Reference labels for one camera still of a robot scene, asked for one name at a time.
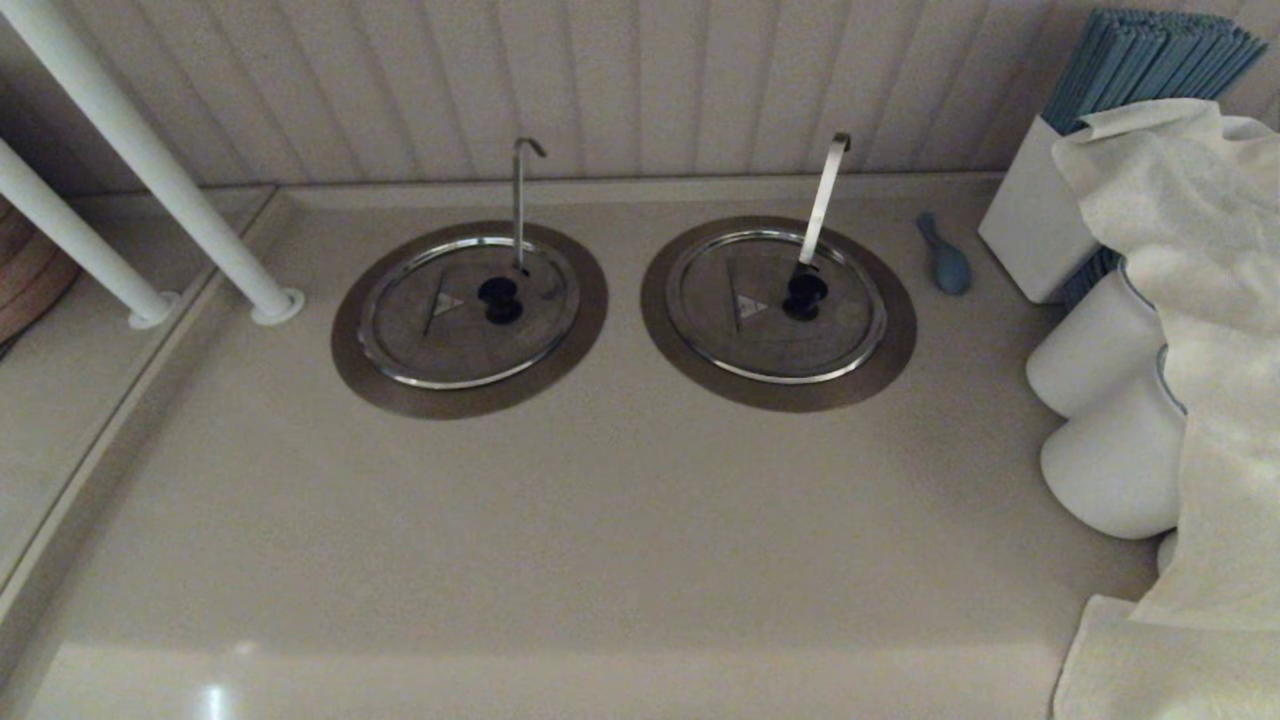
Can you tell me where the blue stick bundle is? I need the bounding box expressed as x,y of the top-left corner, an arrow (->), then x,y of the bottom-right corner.
1040,8 -> 1269,136

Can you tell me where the brown round counter ring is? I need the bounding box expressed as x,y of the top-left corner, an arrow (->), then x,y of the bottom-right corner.
331,220 -> 609,420
640,215 -> 918,414

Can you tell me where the thick white pole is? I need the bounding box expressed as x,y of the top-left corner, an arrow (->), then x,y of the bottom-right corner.
0,0 -> 306,327
0,135 -> 183,331

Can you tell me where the white rectangular holder box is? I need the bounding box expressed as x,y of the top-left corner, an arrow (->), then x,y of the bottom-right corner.
978,113 -> 1101,305

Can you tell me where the blue ribbed paper stack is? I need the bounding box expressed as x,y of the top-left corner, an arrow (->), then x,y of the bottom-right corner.
1060,245 -> 1126,311

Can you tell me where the white woven cloth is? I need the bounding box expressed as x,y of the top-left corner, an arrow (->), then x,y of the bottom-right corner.
1050,97 -> 1280,720

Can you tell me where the stainless steel pot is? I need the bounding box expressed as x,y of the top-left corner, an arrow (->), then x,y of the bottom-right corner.
357,235 -> 582,391

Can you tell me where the white paper cup stack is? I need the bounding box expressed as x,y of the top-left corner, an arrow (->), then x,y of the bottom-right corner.
1040,345 -> 1191,541
1025,265 -> 1171,419

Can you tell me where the steel ladle hooked handle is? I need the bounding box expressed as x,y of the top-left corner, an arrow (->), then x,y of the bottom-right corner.
797,132 -> 852,271
512,137 -> 548,276

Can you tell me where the steel hinged lid black knob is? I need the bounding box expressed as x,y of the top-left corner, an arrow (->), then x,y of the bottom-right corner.
665,229 -> 889,386

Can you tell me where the blue plastic spoon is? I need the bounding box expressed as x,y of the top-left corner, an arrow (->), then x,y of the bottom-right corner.
916,211 -> 973,297

